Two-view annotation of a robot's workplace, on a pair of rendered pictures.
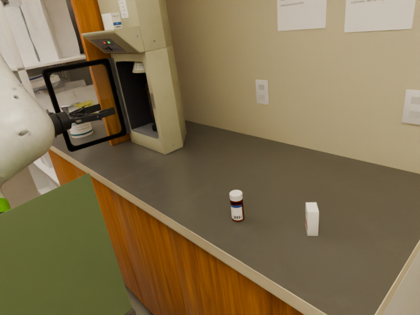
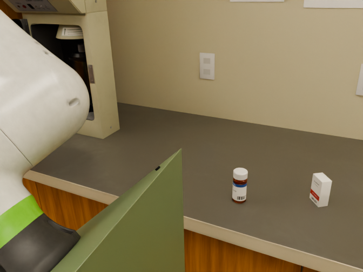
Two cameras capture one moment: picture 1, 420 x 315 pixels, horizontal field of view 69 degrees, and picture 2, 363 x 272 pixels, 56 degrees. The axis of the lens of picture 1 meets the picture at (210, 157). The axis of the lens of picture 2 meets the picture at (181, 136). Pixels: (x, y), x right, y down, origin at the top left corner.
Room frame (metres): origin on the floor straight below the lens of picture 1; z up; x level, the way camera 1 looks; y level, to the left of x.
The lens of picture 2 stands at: (0.09, 0.38, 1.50)
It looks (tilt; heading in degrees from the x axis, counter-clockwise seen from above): 24 degrees down; 338
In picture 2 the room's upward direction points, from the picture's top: 2 degrees counter-clockwise
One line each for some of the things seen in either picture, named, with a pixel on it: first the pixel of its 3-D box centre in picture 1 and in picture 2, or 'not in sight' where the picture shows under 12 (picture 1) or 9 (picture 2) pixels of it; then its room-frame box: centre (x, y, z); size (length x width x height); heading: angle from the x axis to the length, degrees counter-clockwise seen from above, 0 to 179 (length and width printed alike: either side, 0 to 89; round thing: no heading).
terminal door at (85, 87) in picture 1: (88, 105); not in sight; (1.49, 0.55, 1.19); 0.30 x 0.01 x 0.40; 122
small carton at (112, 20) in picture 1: (112, 21); not in sight; (1.40, 0.33, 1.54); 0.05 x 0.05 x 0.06; 59
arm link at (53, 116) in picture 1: (50, 124); not in sight; (1.20, 0.61, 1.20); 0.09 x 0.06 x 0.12; 41
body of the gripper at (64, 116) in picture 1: (69, 119); not in sight; (1.24, 0.55, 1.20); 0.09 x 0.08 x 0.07; 131
